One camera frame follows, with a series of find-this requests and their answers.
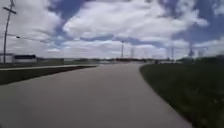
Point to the grey concrete path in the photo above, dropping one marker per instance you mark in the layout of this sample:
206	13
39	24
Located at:
96	96

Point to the row of distant pylons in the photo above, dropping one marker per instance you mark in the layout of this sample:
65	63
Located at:
171	53

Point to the pale side road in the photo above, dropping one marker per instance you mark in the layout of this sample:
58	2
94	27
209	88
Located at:
33	67

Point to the grass verge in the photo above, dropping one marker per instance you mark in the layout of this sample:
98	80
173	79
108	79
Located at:
190	86
30	72

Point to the low white building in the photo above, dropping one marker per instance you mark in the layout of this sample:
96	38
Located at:
20	58

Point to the tall utility pole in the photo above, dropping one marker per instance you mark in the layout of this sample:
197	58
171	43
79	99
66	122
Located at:
6	33

